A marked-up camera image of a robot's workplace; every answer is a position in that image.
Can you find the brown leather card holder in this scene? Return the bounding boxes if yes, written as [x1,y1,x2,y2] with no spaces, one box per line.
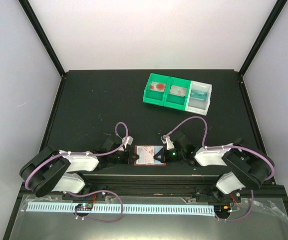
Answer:
[134,145,166,167]

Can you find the white card red flowers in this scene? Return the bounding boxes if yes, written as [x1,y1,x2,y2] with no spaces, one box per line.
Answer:
[136,145,154,165]

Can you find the pink white numbered card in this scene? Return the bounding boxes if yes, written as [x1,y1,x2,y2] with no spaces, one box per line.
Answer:
[169,85,187,97]

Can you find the teal VIP card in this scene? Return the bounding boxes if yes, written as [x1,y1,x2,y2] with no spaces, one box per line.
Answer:
[190,89,208,101]

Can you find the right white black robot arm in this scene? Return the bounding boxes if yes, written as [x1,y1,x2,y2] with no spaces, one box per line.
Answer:
[153,131,275,203]

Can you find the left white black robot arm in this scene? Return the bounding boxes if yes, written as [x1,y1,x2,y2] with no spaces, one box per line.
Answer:
[19,136,139,200]

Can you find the card with red circles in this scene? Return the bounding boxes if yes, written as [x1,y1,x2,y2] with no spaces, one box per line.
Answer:
[149,81,166,93]

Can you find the middle green plastic bin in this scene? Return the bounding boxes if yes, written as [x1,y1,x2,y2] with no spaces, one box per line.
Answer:
[164,76,191,111]

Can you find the green plastic bin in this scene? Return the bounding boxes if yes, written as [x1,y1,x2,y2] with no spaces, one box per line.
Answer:
[164,76,191,111]
[143,73,170,106]

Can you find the white plastic bin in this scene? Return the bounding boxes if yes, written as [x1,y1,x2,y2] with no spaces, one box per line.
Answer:
[185,81,212,116]

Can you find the left small circuit board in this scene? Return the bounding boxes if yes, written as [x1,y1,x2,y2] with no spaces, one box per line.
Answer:
[75,203,93,211]

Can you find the small circuit board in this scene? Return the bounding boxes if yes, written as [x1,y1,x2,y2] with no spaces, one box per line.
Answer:
[214,205,234,214]
[75,203,93,211]

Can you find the left green plastic bin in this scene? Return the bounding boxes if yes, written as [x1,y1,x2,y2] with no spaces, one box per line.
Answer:
[143,73,170,106]

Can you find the right small circuit board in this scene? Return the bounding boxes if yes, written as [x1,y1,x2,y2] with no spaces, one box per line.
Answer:
[214,205,234,214]

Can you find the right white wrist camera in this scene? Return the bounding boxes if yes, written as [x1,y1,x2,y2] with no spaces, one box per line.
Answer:
[161,135,175,151]

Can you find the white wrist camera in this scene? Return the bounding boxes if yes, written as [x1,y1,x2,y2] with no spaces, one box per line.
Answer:
[161,135,175,151]
[122,135,133,151]

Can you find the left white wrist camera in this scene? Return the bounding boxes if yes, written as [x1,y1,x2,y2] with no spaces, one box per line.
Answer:
[122,135,133,151]

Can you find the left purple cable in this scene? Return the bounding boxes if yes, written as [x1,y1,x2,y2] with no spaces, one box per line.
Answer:
[25,122,129,191]

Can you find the purple cable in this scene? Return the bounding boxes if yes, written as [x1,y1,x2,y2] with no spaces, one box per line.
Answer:
[25,122,129,191]
[161,116,277,180]

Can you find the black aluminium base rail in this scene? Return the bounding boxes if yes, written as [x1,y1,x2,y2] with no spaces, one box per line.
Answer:
[62,174,242,201]

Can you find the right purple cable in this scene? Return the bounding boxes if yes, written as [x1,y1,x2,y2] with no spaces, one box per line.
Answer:
[161,116,277,180]

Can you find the white slotted cable duct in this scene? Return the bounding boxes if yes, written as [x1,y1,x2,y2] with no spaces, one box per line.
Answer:
[25,202,215,217]

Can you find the left black frame post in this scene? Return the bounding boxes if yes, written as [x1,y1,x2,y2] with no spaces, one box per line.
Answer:
[18,0,66,77]

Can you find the black frame post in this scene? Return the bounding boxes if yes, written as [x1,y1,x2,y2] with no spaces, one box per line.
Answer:
[239,0,287,77]
[18,0,66,77]

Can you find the right black frame post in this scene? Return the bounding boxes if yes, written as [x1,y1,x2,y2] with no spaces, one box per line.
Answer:
[239,0,287,77]

